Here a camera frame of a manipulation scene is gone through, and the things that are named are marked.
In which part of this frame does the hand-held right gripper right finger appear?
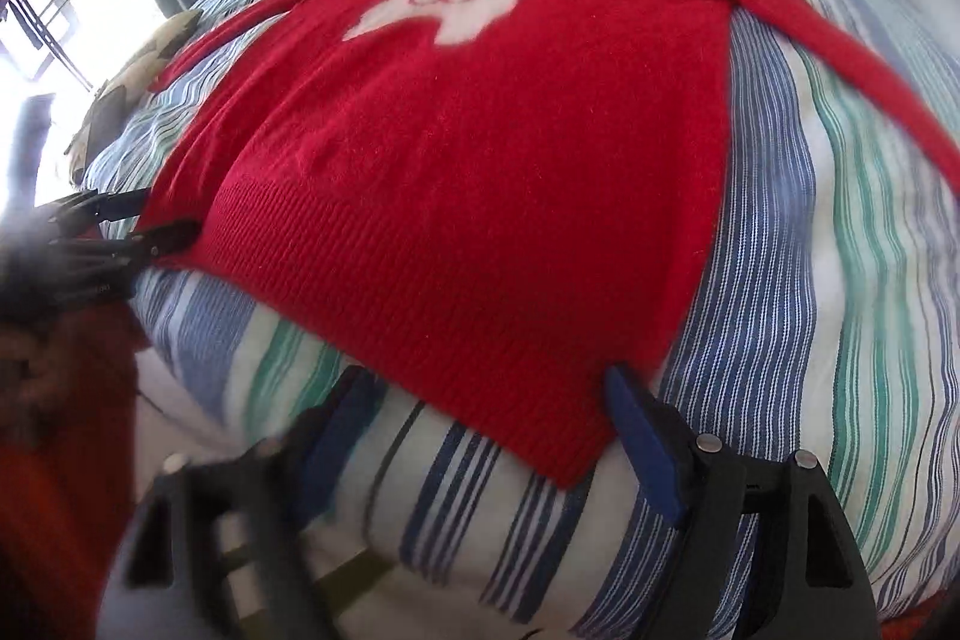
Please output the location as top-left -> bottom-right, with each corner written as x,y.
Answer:
604,364 -> 883,640

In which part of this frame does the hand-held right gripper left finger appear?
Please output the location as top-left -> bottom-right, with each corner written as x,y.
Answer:
97,368 -> 388,640

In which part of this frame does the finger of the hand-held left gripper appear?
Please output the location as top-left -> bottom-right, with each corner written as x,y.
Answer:
94,218 -> 202,270
64,188 -> 152,223

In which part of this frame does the red knit sweater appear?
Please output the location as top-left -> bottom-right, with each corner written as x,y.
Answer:
135,0 -> 960,489

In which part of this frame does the patterned cushion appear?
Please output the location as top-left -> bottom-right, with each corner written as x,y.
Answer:
66,8 -> 205,178

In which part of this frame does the striped bed sheet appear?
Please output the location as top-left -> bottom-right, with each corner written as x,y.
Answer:
75,0 -> 960,640

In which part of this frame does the person's red garment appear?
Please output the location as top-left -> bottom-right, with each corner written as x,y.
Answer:
0,308 -> 147,640

